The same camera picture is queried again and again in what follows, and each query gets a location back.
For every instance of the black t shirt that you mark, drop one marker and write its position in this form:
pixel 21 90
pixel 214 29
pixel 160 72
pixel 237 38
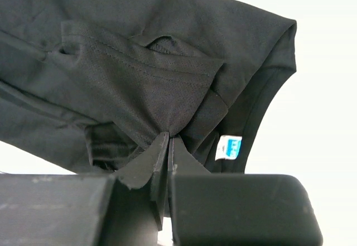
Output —
pixel 89 84

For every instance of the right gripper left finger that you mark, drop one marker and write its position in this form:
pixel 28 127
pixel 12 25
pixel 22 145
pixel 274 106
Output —
pixel 122 208

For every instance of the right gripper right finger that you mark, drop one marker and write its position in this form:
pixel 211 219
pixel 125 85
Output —
pixel 234 208

